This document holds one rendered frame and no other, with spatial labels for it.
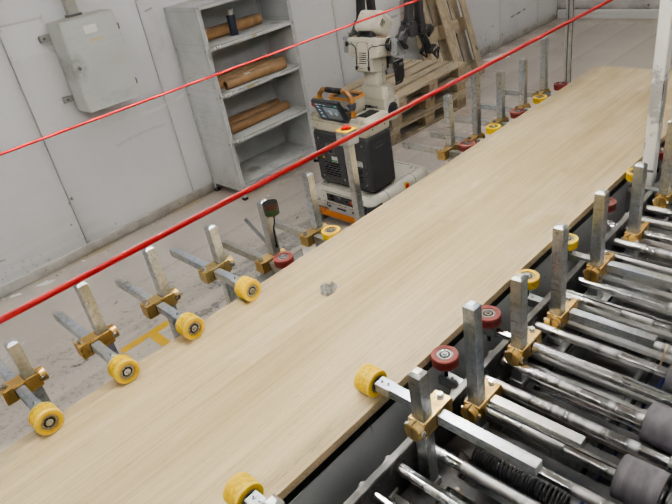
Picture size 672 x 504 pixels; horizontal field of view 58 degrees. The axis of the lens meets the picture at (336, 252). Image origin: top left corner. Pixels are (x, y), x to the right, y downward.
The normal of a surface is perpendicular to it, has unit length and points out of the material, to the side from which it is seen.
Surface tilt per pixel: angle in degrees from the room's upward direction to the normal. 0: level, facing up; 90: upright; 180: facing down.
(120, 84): 90
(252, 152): 90
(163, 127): 90
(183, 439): 0
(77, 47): 90
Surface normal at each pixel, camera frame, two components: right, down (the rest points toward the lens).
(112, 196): 0.71, 0.26
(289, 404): -0.15, -0.85
